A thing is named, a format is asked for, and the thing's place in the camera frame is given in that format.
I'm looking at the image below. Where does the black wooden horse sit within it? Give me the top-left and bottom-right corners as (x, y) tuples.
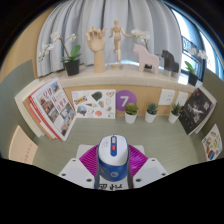
(161, 49), (180, 74)

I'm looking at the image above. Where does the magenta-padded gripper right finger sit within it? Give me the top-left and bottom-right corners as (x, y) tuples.
(126, 144), (168, 190)

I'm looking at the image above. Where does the white sticker sheet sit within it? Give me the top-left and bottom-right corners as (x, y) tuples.
(71, 88), (117, 120)

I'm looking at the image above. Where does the wooden artist mannequin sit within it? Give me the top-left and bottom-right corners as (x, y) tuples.
(108, 19), (133, 69)

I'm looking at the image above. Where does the purple round number sign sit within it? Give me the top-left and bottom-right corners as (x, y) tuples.
(115, 89), (138, 112)

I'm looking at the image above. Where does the pink wooden horse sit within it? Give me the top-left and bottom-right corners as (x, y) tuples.
(132, 43), (161, 76)

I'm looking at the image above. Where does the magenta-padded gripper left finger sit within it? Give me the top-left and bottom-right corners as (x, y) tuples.
(58, 143), (101, 190)

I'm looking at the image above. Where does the wooden hand model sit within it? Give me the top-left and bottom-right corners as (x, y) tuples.
(85, 26), (108, 74)

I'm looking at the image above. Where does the grey curtain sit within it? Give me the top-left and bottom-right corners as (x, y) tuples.
(35, 0), (184, 78)

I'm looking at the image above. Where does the dark-framed window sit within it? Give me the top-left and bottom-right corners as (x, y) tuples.
(166, 4), (224, 84)

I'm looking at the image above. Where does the beige paperback book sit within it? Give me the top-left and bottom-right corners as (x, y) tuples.
(8, 124), (39, 165)

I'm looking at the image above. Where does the blue and white computer mouse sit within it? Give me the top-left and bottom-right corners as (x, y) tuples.
(96, 134), (130, 183)

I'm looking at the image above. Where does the black-cover book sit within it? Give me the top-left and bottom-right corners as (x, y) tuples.
(178, 88), (215, 136)

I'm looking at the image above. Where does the green desk partition panel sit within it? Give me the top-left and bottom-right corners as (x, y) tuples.
(196, 68), (224, 158)
(0, 59), (44, 159)

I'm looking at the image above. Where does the thick white book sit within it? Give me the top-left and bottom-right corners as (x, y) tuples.
(14, 79), (44, 138)

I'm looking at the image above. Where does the white wall socket plate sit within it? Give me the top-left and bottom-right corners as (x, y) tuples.
(174, 91), (190, 107)
(157, 88), (176, 107)

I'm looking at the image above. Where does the white orchid in black pot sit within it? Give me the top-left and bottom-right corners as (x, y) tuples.
(184, 47), (208, 87)

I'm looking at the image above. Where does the photo-cover book with white spine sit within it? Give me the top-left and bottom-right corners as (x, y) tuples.
(29, 77), (78, 142)

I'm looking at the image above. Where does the white orchid behind horse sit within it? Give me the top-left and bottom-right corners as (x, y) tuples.
(130, 28), (152, 51)

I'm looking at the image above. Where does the red-spined book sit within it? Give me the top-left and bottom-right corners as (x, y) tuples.
(28, 95), (63, 141)

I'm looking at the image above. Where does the colourful illustrated book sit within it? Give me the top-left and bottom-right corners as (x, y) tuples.
(201, 123), (223, 162)

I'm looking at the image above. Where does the small potted succulent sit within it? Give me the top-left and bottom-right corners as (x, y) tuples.
(144, 102), (159, 124)
(124, 102), (139, 125)
(167, 102), (183, 125)

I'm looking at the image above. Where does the wooden back ledge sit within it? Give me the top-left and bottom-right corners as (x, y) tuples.
(33, 63), (201, 118)

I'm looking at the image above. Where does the white orchid with broad leaves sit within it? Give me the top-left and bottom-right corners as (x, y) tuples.
(37, 31), (82, 77)

